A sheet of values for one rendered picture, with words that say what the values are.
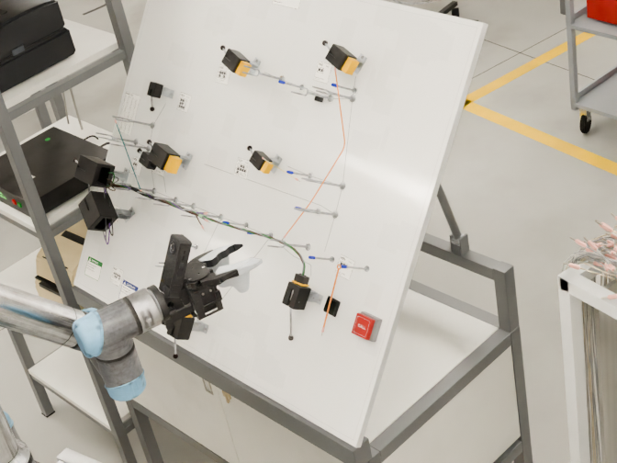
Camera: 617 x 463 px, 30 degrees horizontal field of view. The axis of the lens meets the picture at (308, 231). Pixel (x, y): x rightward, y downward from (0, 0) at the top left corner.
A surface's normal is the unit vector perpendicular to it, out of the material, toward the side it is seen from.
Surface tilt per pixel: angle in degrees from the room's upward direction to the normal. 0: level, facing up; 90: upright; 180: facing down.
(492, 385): 90
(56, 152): 0
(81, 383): 0
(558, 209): 0
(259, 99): 53
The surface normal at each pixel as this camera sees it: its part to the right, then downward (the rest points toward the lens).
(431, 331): -0.18, -0.81
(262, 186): -0.66, -0.08
